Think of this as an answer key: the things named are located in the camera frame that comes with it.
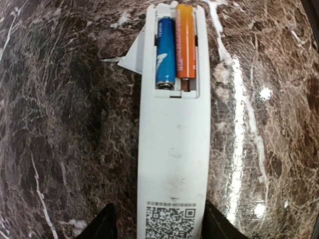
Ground orange battery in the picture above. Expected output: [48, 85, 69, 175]
[175, 4, 196, 79]

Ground white battery cover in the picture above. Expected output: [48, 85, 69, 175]
[117, 26, 145, 75]

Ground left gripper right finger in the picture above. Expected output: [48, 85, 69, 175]
[201, 200, 248, 239]

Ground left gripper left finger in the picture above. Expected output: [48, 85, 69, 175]
[75, 203, 117, 239]

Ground blue battery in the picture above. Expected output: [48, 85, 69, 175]
[156, 17, 176, 90]

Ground white remote control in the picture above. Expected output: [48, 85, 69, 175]
[137, 1, 211, 239]

